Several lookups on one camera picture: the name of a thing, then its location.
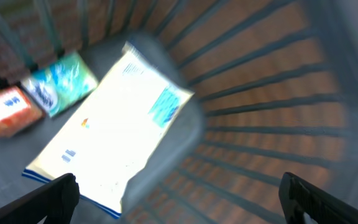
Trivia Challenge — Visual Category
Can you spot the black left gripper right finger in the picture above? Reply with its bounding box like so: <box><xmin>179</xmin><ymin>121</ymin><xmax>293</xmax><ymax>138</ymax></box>
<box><xmin>278</xmin><ymin>172</ymin><xmax>358</xmax><ymax>224</ymax></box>

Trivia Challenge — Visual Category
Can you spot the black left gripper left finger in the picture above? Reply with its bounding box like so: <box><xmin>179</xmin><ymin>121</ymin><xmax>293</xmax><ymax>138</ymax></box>
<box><xmin>0</xmin><ymin>173</ymin><xmax>80</xmax><ymax>224</ymax></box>

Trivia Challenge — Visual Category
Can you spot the orange white small box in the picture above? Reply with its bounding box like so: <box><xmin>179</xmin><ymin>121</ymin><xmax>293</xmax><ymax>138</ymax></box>
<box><xmin>0</xmin><ymin>86</ymin><xmax>44</xmax><ymax>137</ymax></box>

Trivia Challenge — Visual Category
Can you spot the teal white small box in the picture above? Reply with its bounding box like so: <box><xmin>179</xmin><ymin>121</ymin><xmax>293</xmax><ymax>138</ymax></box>
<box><xmin>21</xmin><ymin>52</ymin><xmax>99</xmax><ymax>118</ymax></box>

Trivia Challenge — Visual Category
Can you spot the white blue-edged packet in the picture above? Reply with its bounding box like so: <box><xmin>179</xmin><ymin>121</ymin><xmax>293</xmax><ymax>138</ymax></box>
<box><xmin>22</xmin><ymin>43</ymin><xmax>193</xmax><ymax>219</ymax></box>

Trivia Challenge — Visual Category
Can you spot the grey plastic shopping basket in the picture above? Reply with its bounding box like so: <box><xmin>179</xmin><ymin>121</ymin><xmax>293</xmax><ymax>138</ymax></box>
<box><xmin>0</xmin><ymin>0</ymin><xmax>358</xmax><ymax>223</ymax></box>

